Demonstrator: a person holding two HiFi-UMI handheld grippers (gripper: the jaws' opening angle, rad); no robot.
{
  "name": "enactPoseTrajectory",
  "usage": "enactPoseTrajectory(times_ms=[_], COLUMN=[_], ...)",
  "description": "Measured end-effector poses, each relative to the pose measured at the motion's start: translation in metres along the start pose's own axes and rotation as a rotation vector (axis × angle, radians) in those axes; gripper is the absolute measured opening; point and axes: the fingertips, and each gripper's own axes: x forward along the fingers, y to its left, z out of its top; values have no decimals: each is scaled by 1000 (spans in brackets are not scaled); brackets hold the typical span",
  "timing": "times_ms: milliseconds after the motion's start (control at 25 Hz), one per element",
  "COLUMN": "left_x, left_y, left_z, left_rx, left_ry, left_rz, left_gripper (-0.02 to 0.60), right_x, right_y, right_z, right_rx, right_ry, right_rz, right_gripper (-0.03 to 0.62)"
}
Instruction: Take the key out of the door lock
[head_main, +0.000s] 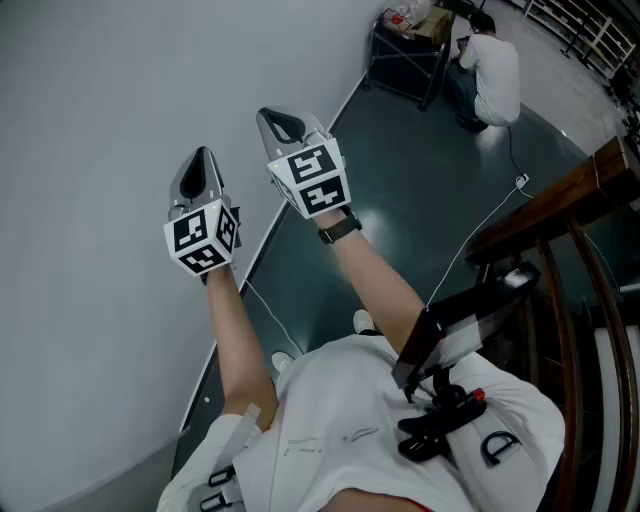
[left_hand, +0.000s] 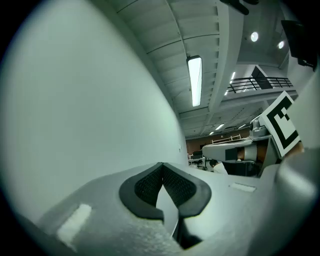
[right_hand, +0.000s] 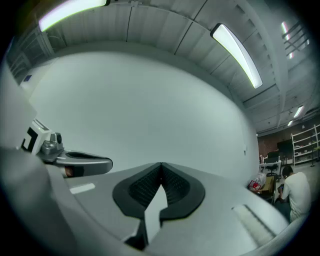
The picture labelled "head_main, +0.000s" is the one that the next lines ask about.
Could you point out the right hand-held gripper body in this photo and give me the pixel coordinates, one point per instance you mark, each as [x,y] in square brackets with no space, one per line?
[312,180]

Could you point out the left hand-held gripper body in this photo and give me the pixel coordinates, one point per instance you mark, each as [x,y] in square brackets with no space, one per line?
[197,235]

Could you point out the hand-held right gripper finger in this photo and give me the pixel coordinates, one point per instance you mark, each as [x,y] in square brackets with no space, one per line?
[265,135]
[312,125]

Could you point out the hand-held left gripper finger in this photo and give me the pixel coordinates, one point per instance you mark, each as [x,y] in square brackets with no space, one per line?
[175,182]
[214,175]

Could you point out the person's right forearm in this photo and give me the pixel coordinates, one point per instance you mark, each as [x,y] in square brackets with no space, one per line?
[375,285]

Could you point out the person's left forearm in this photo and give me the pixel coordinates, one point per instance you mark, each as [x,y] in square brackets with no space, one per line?
[235,340]

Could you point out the black wristwatch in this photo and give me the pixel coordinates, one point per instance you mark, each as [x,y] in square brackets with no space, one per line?
[340,229]

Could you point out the black cart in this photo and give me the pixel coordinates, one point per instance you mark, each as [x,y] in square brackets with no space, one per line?
[400,65]

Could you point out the clear plastic bag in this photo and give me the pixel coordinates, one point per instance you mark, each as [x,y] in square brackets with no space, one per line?
[407,14]

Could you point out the white shoe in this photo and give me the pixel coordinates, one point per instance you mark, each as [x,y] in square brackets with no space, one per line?
[362,321]
[281,361]

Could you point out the brown cardboard box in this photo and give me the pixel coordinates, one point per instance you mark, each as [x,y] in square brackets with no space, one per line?
[434,25]

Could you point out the black tablet monitor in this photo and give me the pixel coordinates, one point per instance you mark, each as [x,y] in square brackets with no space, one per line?
[460,320]

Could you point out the white t-shirt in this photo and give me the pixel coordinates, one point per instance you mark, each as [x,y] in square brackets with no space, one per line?
[350,410]

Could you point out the wooden staircase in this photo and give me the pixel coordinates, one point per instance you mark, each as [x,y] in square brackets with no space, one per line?
[560,200]

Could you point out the white shelf rack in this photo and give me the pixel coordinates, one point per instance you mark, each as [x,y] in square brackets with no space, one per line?
[585,30]

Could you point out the black mount clamp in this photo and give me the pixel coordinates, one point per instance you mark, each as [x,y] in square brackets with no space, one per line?
[440,420]

